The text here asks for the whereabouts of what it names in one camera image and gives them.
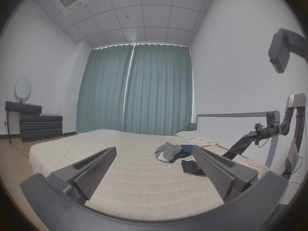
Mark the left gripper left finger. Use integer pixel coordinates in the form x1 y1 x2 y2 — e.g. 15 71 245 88
48 146 117 201

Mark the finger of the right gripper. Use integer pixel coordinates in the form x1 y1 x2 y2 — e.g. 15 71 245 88
228 139 257 161
221 130 256 157

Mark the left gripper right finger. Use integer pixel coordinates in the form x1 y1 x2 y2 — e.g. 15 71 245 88
193 146 259 204

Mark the black T-shirt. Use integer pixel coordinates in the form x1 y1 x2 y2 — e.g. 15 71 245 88
181 160 206 176

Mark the bed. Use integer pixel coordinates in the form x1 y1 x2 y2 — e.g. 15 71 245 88
29 113 281 222

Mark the pile of clothes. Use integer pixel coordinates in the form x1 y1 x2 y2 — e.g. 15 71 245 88
155 141 195 163

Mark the white printed pillow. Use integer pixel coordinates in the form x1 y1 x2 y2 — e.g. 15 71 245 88
175 130 217 147

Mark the blue-green curtain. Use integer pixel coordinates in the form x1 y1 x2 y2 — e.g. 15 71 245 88
76 43 134 134
123 42 193 136

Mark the black dressing table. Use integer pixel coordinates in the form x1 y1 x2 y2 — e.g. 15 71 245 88
5 101 42 144

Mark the round mirror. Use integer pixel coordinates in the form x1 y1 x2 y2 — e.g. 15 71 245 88
14 77 32 103

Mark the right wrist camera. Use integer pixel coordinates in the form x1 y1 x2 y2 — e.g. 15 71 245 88
266 111 280 129

